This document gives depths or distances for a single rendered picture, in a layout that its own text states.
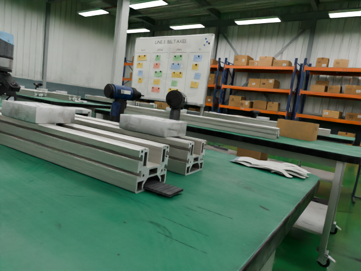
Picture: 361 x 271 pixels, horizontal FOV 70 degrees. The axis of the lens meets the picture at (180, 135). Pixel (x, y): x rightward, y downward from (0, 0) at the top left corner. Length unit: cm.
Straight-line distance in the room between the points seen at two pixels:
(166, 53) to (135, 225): 391
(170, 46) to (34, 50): 987
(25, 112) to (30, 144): 8
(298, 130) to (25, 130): 210
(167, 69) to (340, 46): 811
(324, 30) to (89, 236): 1128
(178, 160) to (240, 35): 1179
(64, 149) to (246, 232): 42
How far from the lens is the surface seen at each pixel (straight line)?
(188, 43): 401
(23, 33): 1340
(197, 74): 381
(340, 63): 1023
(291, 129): 245
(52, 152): 68
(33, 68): 1341
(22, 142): 78
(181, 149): 66
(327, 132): 374
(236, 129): 211
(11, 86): 132
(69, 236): 37
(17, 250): 35
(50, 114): 73
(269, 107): 1035
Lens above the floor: 96
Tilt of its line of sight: 7 degrees down
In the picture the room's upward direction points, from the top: 7 degrees clockwise
